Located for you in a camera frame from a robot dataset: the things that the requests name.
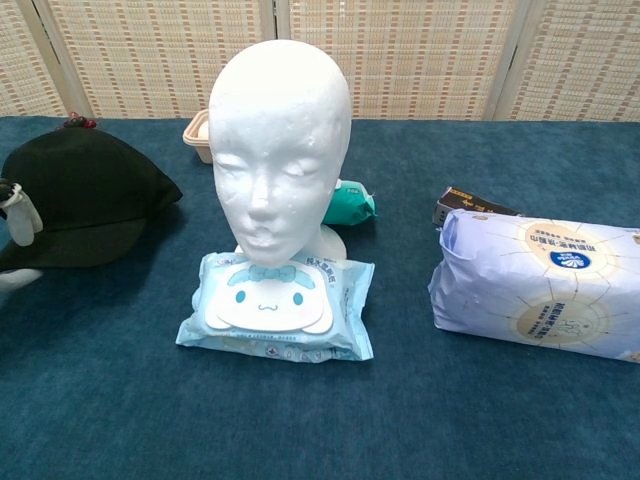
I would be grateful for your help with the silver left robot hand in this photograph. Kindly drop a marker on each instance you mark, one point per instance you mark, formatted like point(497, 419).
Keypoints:
point(22, 220)

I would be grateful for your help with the black baseball cap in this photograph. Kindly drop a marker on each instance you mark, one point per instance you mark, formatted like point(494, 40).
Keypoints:
point(85, 195)

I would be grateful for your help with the white foam mannequin head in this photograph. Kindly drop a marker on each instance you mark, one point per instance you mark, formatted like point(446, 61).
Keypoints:
point(280, 150)

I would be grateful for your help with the dark red grape bunch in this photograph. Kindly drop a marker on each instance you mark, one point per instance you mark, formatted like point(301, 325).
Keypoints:
point(79, 121)

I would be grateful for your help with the beige plastic tray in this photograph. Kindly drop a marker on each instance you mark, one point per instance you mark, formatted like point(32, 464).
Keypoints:
point(195, 145)

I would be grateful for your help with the peach coloured egg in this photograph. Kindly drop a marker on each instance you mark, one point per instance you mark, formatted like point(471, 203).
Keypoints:
point(204, 131)

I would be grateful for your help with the light blue cartoon wipes pack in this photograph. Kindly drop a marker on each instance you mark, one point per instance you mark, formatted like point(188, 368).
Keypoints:
point(280, 310)

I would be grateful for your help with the blue felt table cover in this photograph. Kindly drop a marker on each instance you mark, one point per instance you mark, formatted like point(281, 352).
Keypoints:
point(250, 415)

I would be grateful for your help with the green wet wipes pack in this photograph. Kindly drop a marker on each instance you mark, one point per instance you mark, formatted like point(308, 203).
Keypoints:
point(352, 205)

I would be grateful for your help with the bamboo folding screen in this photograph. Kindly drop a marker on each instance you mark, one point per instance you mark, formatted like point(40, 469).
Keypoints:
point(425, 60)

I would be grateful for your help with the black box with gold print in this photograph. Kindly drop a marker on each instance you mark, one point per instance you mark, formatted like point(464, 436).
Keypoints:
point(470, 200)

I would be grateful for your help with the lavender white tissue pack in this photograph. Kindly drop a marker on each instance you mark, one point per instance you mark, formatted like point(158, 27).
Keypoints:
point(540, 285)

